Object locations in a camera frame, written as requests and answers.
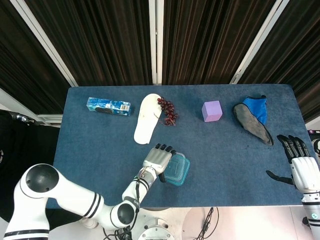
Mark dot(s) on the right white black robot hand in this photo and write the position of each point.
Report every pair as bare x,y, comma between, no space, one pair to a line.
306,175

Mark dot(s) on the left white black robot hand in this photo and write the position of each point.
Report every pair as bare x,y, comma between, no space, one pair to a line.
157,160

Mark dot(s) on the teal plastic container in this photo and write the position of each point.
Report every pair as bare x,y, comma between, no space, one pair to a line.
180,172

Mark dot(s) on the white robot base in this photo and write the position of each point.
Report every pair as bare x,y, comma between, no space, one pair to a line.
160,225

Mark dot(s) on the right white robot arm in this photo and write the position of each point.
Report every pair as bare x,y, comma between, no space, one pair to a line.
312,215

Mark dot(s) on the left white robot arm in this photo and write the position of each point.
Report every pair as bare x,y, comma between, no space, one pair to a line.
75,202

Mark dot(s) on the blue cookie box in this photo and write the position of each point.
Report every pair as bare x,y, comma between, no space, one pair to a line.
110,106

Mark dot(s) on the black round device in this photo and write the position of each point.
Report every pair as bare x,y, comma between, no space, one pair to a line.
316,145

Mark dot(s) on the white slipper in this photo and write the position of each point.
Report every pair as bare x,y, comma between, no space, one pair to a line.
146,120

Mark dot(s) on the red grape bunch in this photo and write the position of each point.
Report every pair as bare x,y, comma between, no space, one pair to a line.
169,110

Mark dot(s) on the blue felt table mat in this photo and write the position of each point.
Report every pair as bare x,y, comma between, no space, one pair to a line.
225,162

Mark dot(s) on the purple foam cube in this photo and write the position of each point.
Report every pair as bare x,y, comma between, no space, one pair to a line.
212,112

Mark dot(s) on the dark brown curtain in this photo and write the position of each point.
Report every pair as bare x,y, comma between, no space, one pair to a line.
105,42
297,50
22,67
207,42

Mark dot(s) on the person in black clothes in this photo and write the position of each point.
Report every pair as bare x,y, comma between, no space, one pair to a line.
15,140

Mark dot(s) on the white frame post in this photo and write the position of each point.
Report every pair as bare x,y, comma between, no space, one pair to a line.
260,42
156,42
45,42

